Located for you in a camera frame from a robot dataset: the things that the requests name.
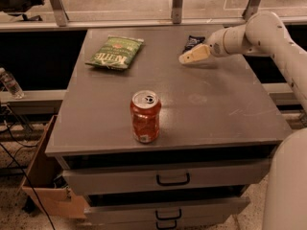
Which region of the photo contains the dark blue rxbar wrapper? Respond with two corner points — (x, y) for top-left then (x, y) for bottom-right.
(183, 35), (205, 53)

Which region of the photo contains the top grey drawer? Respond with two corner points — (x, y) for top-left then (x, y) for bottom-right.
(63, 158), (271, 196)

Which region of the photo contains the grey drawer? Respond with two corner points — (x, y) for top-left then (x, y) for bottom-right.
(83, 215), (229, 230)
(84, 197), (250, 224)
(63, 158), (271, 196)

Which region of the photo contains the black floor cable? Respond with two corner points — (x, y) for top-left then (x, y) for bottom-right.
(0, 103), (57, 230)

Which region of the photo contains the metal window frame rail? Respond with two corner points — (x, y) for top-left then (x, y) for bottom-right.
(0, 0), (307, 34)

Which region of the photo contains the orange soda can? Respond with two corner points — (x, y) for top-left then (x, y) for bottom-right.
(130, 90), (161, 144)

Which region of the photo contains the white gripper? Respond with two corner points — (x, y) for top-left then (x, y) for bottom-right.
(178, 27), (234, 64)

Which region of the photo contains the grey drawer cabinet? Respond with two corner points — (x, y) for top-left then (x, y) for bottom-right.
(45, 24), (294, 230)

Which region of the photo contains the bottom grey drawer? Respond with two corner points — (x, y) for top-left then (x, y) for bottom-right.
(83, 215), (229, 230)

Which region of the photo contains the clear plastic water bottle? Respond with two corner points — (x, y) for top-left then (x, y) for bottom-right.
(0, 68), (24, 99)

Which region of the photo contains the middle grey drawer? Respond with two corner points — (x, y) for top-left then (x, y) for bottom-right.
(84, 197), (250, 224)

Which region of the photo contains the brown cardboard box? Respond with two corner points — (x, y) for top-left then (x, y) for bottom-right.
(21, 116), (87, 219)

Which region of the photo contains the green kettle chip bag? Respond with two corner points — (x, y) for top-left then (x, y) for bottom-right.
(86, 35), (144, 71)

